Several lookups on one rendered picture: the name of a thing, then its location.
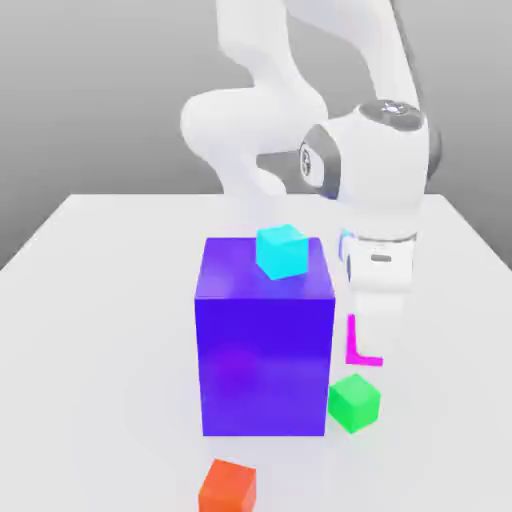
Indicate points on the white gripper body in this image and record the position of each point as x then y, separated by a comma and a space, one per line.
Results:
380, 276

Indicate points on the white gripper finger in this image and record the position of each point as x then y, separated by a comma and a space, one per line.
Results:
370, 332

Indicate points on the small magenta cube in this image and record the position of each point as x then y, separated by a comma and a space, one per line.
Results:
350, 344

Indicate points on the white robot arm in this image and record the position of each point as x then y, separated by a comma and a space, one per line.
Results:
384, 180

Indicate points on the small green cube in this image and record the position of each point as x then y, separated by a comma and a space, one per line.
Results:
354, 404

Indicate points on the small cyan cube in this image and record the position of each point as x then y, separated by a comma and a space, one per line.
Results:
282, 250

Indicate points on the small orange cube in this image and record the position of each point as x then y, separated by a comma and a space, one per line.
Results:
226, 488

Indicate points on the large purple box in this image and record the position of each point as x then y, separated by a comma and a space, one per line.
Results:
264, 360

